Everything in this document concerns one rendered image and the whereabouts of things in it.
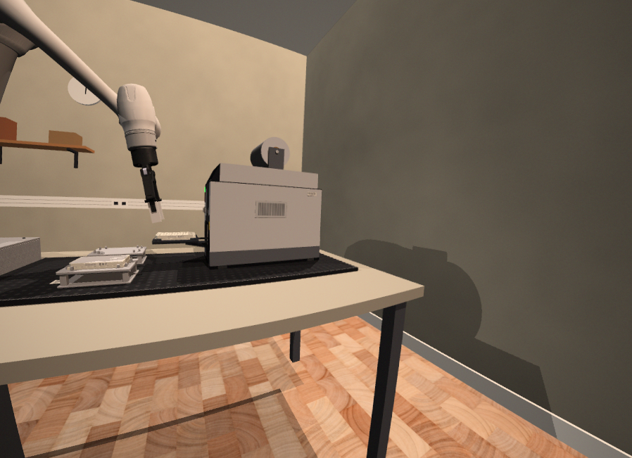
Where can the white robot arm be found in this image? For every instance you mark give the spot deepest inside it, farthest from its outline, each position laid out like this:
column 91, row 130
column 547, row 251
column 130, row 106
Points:
column 21, row 30

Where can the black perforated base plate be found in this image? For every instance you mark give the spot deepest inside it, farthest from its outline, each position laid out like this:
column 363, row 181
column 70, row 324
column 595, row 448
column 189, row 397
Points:
column 160, row 273

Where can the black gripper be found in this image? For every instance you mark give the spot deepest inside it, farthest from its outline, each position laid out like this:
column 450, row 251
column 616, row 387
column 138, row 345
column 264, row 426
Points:
column 147, row 157

